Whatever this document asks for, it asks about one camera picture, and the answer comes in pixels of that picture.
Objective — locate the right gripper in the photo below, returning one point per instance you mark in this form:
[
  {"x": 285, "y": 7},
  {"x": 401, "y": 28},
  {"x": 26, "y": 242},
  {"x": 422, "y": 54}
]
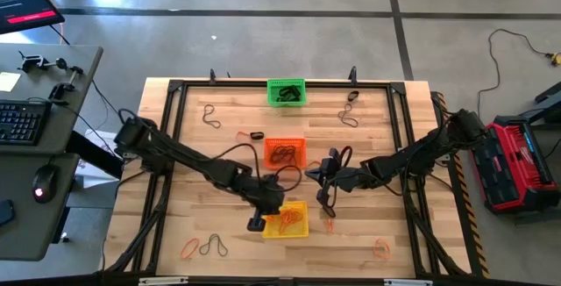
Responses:
[{"x": 352, "y": 178}]

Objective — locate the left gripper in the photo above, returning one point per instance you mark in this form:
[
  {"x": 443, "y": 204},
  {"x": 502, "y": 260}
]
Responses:
[{"x": 267, "y": 196}]

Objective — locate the orange rubber band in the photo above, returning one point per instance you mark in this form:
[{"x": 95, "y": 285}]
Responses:
[
  {"x": 286, "y": 226},
  {"x": 328, "y": 225},
  {"x": 374, "y": 248},
  {"x": 239, "y": 137},
  {"x": 270, "y": 219},
  {"x": 314, "y": 162},
  {"x": 182, "y": 254},
  {"x": 299, "y": 216}
]

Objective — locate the green plastic basket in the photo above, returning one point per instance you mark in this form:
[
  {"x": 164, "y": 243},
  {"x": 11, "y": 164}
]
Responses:
[{"x": 272, "y": 99}]

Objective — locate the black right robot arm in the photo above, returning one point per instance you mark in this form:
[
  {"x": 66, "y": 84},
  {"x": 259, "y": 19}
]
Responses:
[{"x": 416, "y": 154}]

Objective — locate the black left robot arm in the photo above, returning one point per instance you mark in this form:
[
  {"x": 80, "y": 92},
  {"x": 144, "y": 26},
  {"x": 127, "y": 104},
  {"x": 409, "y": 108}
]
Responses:
[{"x": 184, "y": 156}]

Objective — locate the yellow plastic basket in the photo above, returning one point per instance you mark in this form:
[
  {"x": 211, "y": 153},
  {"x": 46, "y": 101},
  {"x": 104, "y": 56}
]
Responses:
[{"x": 298, "y": 232}]

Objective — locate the orange plastic basket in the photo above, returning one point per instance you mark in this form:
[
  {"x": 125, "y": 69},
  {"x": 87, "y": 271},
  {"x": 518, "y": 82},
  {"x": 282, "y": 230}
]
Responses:
[{"x": 268, "y": 143}]

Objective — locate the black table clamp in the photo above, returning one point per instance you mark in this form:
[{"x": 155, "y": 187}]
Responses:
[
  {"x": 212, "y": 76},
  {"x": 353, "y": 74}
]

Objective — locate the silver hinge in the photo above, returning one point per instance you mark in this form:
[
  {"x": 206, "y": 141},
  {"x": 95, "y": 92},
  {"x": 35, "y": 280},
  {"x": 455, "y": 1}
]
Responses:
[
  {"x": 162, "y": 280},
  {"x": 407, "y": 282}
]

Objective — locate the black yellow hazard strip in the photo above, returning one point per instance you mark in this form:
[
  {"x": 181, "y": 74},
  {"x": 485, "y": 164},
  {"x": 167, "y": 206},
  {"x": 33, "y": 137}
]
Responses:
[{"x": 470, "y": 216}]

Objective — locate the white paper sheet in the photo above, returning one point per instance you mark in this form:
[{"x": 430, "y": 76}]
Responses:
[{"x": 94, "y": 176}]

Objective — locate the black desk leg beam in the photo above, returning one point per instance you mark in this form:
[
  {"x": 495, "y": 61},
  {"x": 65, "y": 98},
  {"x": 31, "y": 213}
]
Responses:
[{"x": 98, "y": 162}]

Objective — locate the red and black toolbox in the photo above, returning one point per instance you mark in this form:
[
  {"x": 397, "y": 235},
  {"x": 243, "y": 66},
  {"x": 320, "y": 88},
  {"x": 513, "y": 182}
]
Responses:
[{"x": 513, "y": 172}]

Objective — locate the black computer mouse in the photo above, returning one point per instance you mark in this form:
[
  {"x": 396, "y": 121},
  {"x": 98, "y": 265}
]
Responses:
[{"x": 44, "y": 183}]

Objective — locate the black equipment stand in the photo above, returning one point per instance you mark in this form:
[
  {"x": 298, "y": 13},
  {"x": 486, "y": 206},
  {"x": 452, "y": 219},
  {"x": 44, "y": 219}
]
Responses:
[{"x": 548, "y": 102}]

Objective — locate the grey desk top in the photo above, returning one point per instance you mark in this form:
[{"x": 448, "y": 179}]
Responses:
[
  {"x": 39, "y": 80},
  {"x": 22, "y": 238}
]

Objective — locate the black desk clamp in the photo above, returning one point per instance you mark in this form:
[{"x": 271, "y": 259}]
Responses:
[
  {"x": 31, "y": 62},
  {"x": 61, "y": 88}
]

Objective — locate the black phone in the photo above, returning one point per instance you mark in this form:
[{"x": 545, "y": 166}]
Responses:
[{"x": 5, "y": 212}]

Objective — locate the black keyboard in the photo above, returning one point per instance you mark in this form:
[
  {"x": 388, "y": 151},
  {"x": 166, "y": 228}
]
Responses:
[{"x": 22, "y": 121}]

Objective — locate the yellow plug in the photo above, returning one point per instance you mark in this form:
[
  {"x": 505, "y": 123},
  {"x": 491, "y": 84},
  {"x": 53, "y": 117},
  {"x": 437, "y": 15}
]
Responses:
[{"x": 556, "y": 59}]

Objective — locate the white paper note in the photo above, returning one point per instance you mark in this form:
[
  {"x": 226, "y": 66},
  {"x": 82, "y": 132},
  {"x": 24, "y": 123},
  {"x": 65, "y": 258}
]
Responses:
[{"x": 9, "y": 81}]

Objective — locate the black aluminium table frame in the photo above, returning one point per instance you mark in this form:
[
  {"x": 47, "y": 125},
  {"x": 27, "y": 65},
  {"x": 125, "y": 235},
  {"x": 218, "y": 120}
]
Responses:
[{"x": 236, "y": 84}]

